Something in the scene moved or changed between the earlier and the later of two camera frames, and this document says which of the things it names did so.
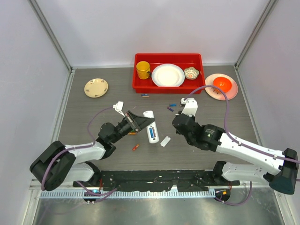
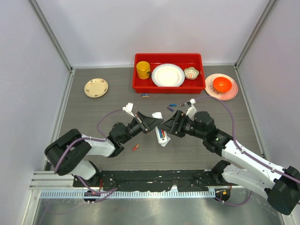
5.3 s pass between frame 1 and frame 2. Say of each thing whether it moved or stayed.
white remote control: moved
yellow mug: stayed
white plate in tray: stayed
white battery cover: stayed
